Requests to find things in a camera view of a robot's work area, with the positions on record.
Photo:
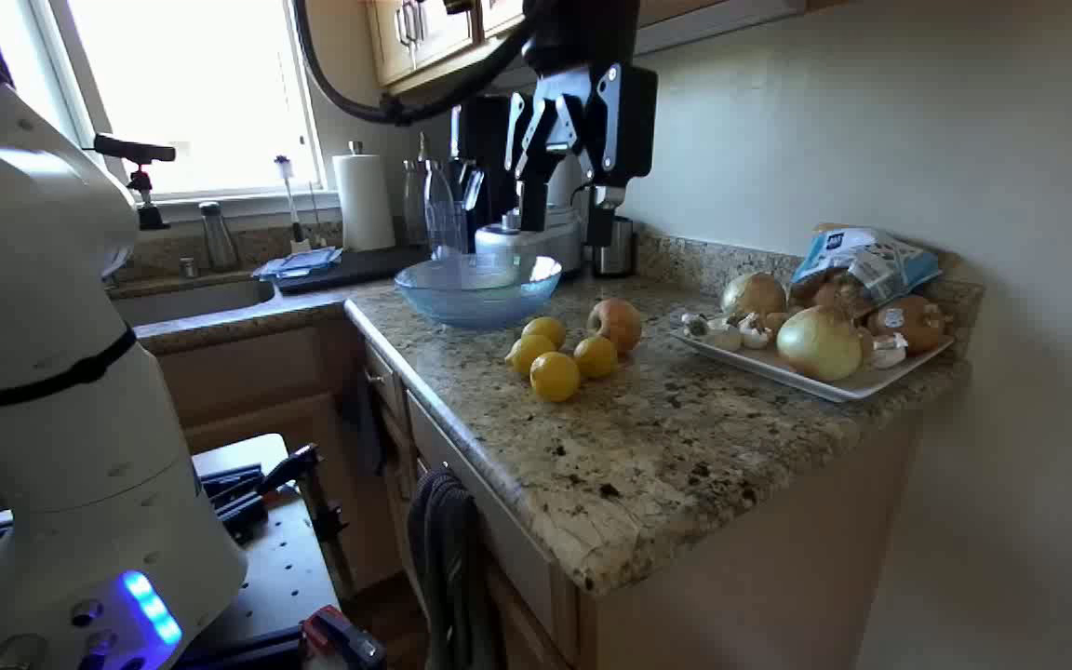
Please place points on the blue red clamp tool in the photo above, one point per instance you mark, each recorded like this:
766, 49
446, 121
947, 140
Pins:
335, 637

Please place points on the large pale onion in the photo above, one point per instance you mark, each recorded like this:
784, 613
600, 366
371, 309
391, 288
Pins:
822, 345

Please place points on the black camera on stand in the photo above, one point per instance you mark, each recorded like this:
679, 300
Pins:
133, 151

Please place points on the small pale onion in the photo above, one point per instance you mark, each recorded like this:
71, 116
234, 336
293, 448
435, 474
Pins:
752, 295

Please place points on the clear glass jug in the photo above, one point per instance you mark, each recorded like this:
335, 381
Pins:
446, 212

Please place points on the white rectangular tray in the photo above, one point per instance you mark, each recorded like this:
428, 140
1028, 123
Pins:
747, 357

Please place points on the white paper towel roll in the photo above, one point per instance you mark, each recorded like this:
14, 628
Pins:
365, 198

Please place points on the white dish brush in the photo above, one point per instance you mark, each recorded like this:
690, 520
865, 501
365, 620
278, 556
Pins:
293, 204

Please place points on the red yellow apple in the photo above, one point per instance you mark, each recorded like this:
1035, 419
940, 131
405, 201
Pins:
615, 324

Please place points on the clear glass bowl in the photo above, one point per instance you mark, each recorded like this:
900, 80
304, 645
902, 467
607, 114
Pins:
473, 301

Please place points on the wooden upper cabinet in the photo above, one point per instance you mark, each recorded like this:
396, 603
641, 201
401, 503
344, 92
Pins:
418, 39

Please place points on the stainless steel cup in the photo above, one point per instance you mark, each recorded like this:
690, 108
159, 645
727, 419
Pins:
615, 252

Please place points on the bright kitchen window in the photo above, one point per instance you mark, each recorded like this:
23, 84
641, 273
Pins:
189, 85

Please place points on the wooden lower cabinet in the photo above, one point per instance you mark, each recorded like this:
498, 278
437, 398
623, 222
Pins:
747, 582

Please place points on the kitchen sink basin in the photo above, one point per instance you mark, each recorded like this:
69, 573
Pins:
189, 300

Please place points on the white electric kettle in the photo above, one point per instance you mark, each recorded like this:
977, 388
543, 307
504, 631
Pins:
569, 237

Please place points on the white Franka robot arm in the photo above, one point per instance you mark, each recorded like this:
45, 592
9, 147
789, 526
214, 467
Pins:
65, 431

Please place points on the white mushroom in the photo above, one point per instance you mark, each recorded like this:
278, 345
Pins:
757, 327
891, 351

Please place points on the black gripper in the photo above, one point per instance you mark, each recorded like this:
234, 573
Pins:
580, 32

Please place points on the blue dish cloth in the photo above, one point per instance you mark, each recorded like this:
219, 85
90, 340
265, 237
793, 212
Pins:
297, 265

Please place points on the tall glass bottle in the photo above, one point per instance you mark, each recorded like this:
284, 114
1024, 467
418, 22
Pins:
418, 204

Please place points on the wooden cabinet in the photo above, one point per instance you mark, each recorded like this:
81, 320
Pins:
418, 39
747, 582

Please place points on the black clamp tools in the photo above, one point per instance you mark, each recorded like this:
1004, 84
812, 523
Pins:
252, 486

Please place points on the brown onion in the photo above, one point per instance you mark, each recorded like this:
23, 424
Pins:
839, 300
922, 320

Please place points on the dark hanging dish towel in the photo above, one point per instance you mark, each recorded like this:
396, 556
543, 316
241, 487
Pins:
449, 569

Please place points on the perforated black base table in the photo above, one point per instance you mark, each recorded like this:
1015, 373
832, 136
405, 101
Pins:
281, 569

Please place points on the blue plastic food package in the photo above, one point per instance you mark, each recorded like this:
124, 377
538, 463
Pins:
874, 262

